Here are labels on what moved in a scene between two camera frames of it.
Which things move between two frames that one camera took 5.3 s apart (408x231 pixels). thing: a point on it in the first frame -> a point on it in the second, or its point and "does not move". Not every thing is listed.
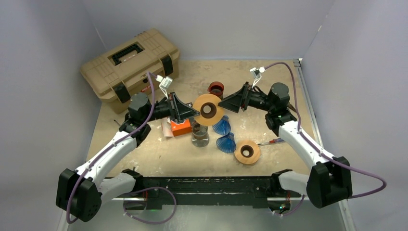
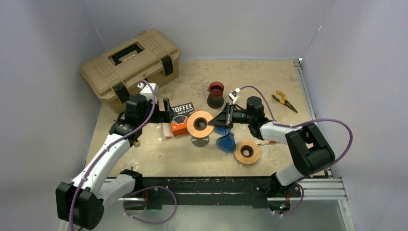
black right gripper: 242,98 -> 225,119
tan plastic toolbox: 115,77 does not move
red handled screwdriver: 275,140 does not move
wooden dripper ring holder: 210,113 -> 197,134
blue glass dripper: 223,126 does not move
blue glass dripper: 226,143 does not move
